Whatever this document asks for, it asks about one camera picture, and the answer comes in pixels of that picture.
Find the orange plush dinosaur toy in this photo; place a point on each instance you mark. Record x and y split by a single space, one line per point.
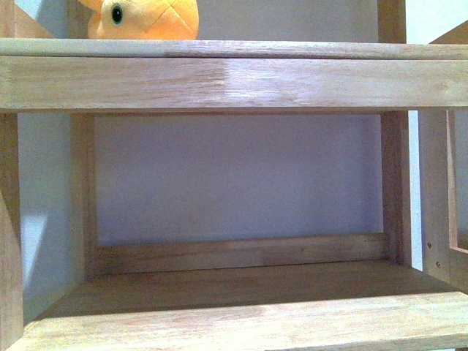
144 19

